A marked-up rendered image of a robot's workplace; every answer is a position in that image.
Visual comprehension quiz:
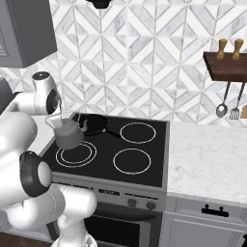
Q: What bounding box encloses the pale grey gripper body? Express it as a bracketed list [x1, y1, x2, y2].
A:
[44, 107, 66, 130]

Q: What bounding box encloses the grey kettle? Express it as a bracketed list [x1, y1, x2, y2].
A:
[55, 117, 89, 151]

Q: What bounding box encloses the black frying pan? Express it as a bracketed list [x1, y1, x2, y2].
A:
[76, 113, 123, 139]

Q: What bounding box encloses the dark grey countertop appliance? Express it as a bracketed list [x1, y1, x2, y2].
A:
[0, 76, 14, 114]

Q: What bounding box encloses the black glass hob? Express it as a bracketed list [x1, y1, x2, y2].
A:
[41, 111, 171, 194]

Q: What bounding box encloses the black oven door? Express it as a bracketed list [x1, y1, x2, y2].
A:
[47, 209, 162, 247]

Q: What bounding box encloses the grey drawer front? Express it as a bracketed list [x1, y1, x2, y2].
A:
[174, 196, 247, 226]

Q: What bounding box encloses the hanging metal ladle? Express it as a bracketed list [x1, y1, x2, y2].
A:
[215, 81, 232, 119]

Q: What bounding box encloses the wooden pepper mill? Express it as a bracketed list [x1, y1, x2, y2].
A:
[232, 38, 245, 62]
[215, 38, 229, 62]

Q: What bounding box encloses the hanging metal spatula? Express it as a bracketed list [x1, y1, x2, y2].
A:
[229, 82, 246, 121]

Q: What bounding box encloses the grey cupboard door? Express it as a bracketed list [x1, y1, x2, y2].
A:
[159, 211, 247, 247]

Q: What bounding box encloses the dark oven door handle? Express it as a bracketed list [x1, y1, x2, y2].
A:
[92, 206, 159, 223]

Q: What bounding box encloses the dark wooden wall shelf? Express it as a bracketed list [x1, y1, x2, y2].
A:
[203, 51, 247, 84]

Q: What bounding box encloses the black drawer handle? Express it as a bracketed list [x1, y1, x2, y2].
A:
[201, 204, 231, 218]

